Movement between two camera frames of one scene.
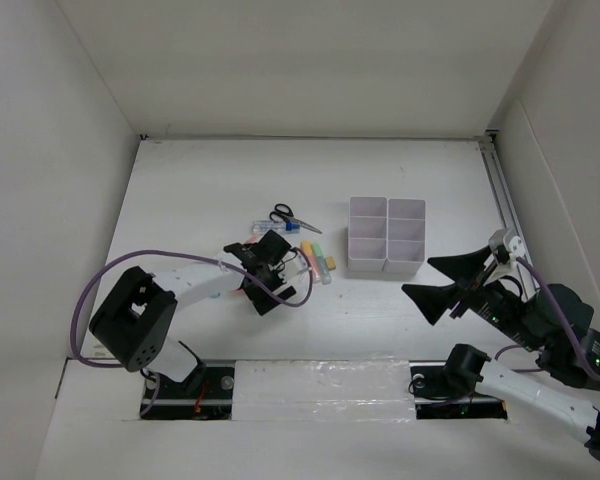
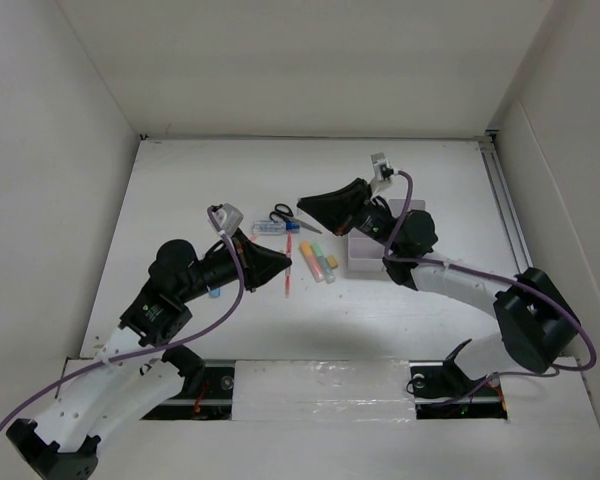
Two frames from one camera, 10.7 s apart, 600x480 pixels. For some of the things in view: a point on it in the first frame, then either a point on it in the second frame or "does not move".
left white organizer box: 367,233 does not move
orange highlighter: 308,248 does not move
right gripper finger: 463,267 → 355,194
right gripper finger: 433,300 → 335,209
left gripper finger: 267,303 → 261,264
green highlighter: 322,265 does not move
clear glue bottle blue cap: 284,226 does not move
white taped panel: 322,390 does not move
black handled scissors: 284,213 does not move
